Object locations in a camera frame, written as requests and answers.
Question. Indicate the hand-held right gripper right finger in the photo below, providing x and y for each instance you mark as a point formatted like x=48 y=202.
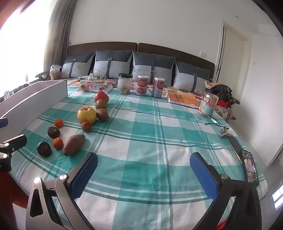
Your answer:
x=202 y=174

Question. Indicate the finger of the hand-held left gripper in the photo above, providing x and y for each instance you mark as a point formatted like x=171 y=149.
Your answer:
x=3 y=123
x=15 y=141

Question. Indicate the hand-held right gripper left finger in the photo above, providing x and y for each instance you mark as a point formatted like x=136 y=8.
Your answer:
x=84 y=174

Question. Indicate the dark purple passion fruit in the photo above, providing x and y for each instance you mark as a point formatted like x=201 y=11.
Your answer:
x=44 y=149
x=53 y=132

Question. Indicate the long purple sweet potato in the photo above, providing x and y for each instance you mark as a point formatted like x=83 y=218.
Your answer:
x=73 y=145

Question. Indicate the orange tangerine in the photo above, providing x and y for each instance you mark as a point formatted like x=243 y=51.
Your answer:
x=57 y=143
x=59 y=123

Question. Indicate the white cardboard box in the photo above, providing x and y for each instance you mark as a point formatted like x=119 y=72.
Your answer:
x=33 y=94

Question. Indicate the dark reddish tangerine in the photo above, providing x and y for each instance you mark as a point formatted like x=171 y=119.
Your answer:
x=86 y=126

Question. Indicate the yellow pear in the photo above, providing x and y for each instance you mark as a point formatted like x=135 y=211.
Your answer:
x=86 y=115

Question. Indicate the small purple sweet potato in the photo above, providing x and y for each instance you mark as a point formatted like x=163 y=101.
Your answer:
x=102 y=115

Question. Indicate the brown green kiwi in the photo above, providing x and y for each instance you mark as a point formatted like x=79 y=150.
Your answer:
x=101 y=104

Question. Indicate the red apple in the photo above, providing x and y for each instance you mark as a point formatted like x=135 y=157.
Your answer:
x=101 y=95

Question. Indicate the group of assorted bottles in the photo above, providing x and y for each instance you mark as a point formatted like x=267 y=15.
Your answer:
x=7 y=93

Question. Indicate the key bunch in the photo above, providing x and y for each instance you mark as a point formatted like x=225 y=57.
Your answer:
x=224 y=132

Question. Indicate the black smartphone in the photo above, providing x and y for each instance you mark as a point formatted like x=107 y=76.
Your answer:
x=248 y=163

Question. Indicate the wooden chair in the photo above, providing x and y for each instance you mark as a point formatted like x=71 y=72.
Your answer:
x=42 y=76

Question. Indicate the floral bed sheet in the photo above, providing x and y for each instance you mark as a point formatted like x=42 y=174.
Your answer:
x=222 y=111

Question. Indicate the teal plaid blanket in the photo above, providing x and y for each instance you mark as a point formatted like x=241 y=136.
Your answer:
x=143 y=143

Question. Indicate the small tin box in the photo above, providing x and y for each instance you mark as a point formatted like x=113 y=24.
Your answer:
x=207 y=105

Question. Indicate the clear plastic bag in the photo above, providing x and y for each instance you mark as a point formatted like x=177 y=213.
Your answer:
x=55 y=72

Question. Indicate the red cloth item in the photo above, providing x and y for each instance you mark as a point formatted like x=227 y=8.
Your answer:
x=223 y=104

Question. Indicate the orange book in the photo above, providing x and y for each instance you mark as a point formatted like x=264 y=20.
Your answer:
x=184 y=99

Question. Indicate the brown handbag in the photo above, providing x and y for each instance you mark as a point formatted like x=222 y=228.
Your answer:
x=223 y=91

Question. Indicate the pink snack packet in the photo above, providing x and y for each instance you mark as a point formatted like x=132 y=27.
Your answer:
x=86 y=87

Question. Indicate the white snack packet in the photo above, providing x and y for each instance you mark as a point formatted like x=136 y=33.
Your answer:
x=104 y=89

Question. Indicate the grey two-tone pillow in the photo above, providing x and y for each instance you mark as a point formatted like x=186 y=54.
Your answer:
x=190 y=79
x=76 y=66
x=112 y=65
x=152 y=68

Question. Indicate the white power strip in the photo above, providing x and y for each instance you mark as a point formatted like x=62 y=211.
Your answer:
x=87 y=77

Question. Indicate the red label tin can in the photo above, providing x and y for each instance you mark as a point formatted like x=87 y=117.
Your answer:
x=142 y=86
x=158 y=88

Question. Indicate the clear jar with black lid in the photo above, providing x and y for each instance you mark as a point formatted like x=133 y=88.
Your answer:
x=125 y=85

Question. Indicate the grey curtain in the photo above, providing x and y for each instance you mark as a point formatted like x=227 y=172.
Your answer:
x=59 y=39

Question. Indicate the white door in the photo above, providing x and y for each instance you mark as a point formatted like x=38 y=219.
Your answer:
x=232 y=59

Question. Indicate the dark brown headboard panel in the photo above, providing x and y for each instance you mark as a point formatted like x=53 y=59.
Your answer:
x=101 y=46

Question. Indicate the grey pillows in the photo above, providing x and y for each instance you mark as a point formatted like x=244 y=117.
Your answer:
x=176 y=52

